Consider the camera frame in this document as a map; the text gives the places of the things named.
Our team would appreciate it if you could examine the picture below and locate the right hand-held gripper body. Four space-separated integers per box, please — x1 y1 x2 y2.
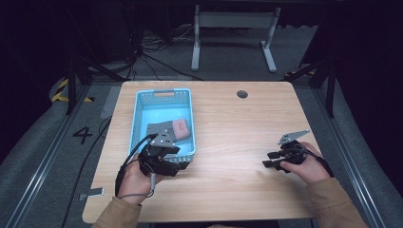
277 128 312 166

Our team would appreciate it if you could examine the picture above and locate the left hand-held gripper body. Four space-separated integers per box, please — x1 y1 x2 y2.
138 127 182 178

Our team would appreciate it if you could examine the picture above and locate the light blue plastic basket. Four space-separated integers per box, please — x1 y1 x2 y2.
127 87 197 164

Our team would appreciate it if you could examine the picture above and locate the person's right hand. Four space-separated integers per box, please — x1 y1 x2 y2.
279 141 333 185

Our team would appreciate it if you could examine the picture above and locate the person's left hand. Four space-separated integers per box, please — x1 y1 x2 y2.
117 153 166 205

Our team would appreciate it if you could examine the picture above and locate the black metal stand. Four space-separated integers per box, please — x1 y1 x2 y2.
65 47 127 116
284 47 337 119

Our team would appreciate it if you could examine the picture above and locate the yellow and black floor tape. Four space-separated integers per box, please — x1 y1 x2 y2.
50 78 95 104

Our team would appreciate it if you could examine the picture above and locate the thin grey cable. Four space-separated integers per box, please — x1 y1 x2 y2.
117 172 157 200

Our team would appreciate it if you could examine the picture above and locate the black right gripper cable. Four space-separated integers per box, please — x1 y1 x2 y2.
302 147 336 179

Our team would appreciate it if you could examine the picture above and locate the black floor cable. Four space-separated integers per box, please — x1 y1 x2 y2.
60 116 112 228

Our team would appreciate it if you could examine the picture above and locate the grey metal floor bracket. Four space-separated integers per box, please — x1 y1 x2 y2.
77 186 106 201

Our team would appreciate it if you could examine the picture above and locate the bundle of black floor cables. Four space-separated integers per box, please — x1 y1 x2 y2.
122 23 203 82

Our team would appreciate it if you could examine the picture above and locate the grey metal desk frame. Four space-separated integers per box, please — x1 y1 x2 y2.
190 4 282 74

